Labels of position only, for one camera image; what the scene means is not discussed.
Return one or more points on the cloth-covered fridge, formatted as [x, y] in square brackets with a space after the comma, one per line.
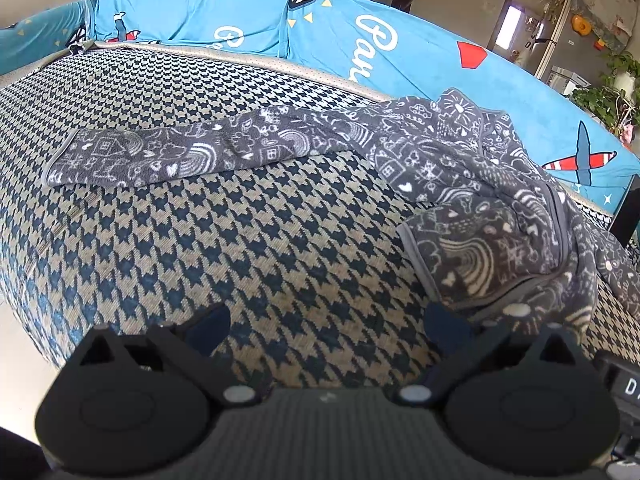
[600, 5]

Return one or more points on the pothos plant in white pot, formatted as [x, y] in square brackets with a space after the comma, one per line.
[607, 95]

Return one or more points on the black smartphone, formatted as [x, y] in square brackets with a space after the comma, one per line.
[627, 210]

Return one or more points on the orange pumpkin-shaped ornament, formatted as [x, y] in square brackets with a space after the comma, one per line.
[581, 24]

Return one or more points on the blue printed sofa cover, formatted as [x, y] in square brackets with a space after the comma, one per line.
[350, 50]

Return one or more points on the grey patterned fleece jacket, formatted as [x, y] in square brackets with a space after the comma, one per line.
[465, 200]

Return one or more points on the dark chair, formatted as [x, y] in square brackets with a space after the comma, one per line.
[405, 1]

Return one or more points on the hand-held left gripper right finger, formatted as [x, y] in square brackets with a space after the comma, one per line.
[445, 332]

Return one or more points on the white appliance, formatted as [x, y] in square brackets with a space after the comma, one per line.
[567, 80]

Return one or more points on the houndstooth sofa seat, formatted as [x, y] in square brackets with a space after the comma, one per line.
[200, 235]

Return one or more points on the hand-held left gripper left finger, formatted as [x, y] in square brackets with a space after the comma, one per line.
[210, 325]

